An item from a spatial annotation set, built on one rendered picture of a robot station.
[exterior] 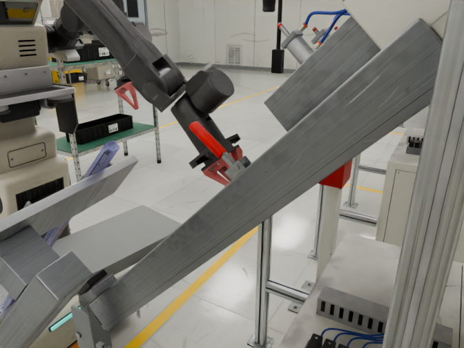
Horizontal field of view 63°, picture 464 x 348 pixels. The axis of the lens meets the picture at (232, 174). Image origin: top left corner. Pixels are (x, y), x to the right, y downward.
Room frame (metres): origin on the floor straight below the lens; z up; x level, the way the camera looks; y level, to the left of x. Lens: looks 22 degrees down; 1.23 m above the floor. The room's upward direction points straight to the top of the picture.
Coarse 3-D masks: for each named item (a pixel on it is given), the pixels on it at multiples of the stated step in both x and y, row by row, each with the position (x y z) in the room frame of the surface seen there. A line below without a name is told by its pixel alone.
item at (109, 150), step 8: (104, 144) 0.38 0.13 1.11; (112, 144) 0.38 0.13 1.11; (104, 152) 0.38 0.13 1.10; (112, 152) 0.38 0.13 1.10; (96, 160) 0.38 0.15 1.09; (104, 160) 0.38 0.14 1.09; (88, 168) 0.39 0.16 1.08; (96, 168) 0.39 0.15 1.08; (104, 168) 0.39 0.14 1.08; (88, 176) 0.39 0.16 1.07; (64, 224) 0.42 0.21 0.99; (48, 232) 0.43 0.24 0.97; (56, 232) 0.42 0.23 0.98; (48, 240) 0.43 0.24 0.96; (56, 240) 0.44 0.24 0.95; (8, 296) 0.48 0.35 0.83; (8, 304) 0.48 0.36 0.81
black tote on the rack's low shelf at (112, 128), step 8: (96, 120) 3.10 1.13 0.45; (104, 120) 3.17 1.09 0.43; (112, 120) 3.24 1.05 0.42; (120, 120) 3.11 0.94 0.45; (128, 120) 3.19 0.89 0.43; (80, 128) 2.95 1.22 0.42; (88, 128) 2.82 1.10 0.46; (96, 128) 2.89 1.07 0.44; (104, 128) 2.96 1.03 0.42; (112, 128) 3.02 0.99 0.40; (120, 128) 3.10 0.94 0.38; (128, 128) 3.18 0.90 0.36; (80, 136) 2.75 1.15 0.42; (88, 136) 2.82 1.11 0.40; (96, 136) 2.88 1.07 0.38; (104, 136) 2.95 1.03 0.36; (80, 144) 2.75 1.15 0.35
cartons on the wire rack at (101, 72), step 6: (54, 0) 6.66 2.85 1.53; (60, 0) 6.58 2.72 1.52; (54, 6) 6.67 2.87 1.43; (60, 6) 6.58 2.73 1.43; (54, 12) 6.69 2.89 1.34; (84, 42) 6.90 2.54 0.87; (90, 42) 7.01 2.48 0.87; (102, 66) 7.15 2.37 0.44; (108, 66) 7.30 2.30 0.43; (90, 72) 7.12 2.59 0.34; (96, 72) 7.05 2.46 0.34; (102, 72) 7.13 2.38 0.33; (108, 72) 7.27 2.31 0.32; (90, 78) 7.13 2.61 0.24; (96, 78) 7.06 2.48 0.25; (102, 78) 7.12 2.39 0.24
